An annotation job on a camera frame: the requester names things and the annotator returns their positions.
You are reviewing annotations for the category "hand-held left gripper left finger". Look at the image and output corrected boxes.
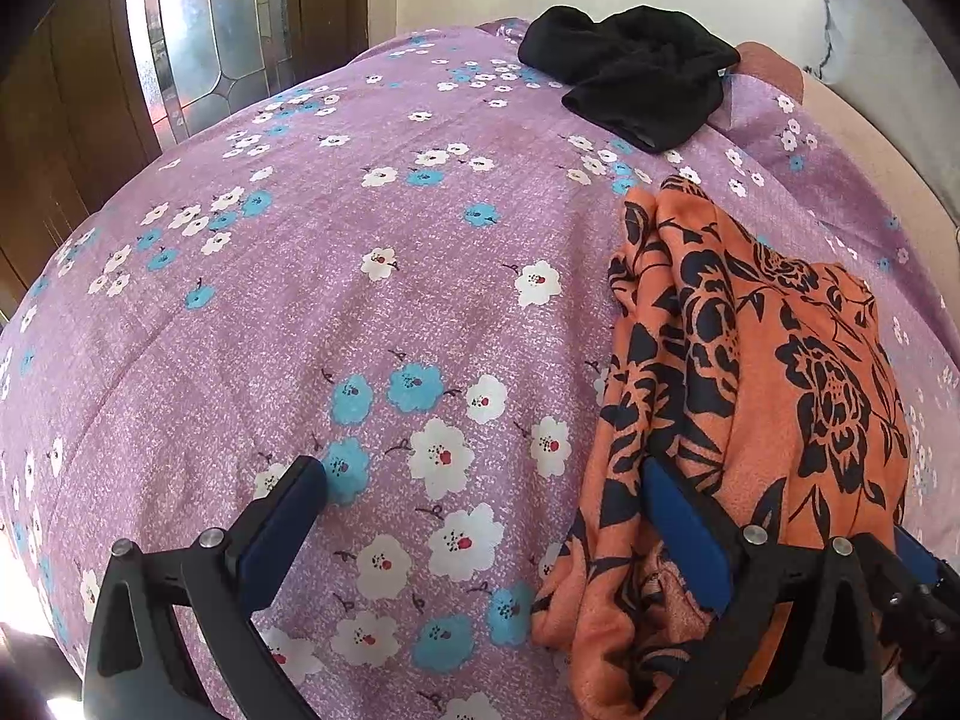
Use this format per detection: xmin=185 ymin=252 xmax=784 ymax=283
xmin=81 ymin=455 xmax=329 ymax=720

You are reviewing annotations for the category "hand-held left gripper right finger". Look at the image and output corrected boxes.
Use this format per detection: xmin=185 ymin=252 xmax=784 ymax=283
xmin=641 ymin=456 xmax=905 ymax=720

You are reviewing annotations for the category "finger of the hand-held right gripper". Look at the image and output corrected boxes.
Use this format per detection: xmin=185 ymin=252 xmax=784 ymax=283
xmin=881 ymin=526 xmax=960 ymax=698

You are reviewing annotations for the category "orange black floral garment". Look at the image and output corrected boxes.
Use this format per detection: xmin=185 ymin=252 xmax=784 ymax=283
xmin=531 ymin=176 xmax=927 ymax=720

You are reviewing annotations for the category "purple floral bedsheet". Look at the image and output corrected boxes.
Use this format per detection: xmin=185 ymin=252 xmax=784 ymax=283
xmin=0 ymin=17 xmax=960 ymax=720

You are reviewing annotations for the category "pink mattress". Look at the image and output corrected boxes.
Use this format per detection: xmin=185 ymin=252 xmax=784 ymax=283
xmin=739 ymin=41 xmax=960 ymax=256

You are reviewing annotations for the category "black cloth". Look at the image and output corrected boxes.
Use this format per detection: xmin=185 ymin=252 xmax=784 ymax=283
xmin=517 ymin=5 xmax=742 ymax=152

